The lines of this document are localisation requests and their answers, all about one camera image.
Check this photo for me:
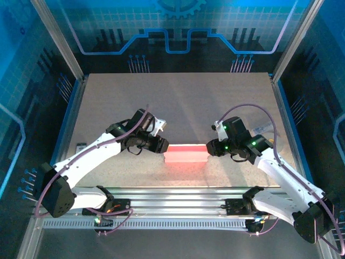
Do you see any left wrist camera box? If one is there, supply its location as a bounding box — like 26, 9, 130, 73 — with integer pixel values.
150, 117, 167, 135

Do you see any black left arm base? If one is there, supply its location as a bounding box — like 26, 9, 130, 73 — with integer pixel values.
82, 198, 133, 216

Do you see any slotted grey cable duct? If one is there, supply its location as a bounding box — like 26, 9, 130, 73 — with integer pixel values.
42, 218, 250, 230

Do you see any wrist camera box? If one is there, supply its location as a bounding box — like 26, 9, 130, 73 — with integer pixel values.
150, 117, 167, 135
211, 120, 227, 142

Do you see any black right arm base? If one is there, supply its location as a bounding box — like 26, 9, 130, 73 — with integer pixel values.
225, 198, 274, 216

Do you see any aluminium side rail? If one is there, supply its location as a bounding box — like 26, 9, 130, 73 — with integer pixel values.
270, 75, 307, 188
51, 75, 89, 189

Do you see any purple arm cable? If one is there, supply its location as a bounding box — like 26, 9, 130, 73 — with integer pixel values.
218, 104, 345, 256
34, 104, 135, 236

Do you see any small clear plastic bag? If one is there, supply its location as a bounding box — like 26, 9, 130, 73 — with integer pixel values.
252, 122, 274, 135

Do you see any black controller box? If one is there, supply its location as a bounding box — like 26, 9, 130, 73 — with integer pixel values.
93, 213, 114, 227
245, 219, 264, 234

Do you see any blue table edge strip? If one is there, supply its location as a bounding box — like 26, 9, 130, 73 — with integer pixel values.
277, 78, 319, 195
40, 78, 82, 195

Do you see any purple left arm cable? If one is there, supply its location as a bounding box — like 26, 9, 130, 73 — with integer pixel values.
34, 104, 135, 236

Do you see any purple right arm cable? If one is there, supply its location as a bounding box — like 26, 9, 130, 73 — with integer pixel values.
218, 104, 345, 256

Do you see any aluminium frame post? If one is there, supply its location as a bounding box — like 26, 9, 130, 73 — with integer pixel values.
29, 0, 85, 81
272, 0, 326, 81

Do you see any aluminium cross rail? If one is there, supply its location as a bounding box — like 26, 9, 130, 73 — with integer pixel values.
33, 186, 326, 216

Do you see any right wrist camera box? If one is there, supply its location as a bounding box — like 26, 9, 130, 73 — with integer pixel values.
211, 120, 227, 142

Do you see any aluminium lower frame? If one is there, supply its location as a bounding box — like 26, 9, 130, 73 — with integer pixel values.
16, 213, 342, 259

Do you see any pink and white paper box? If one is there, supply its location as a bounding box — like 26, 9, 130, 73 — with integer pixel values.
163, 144, 209, 166

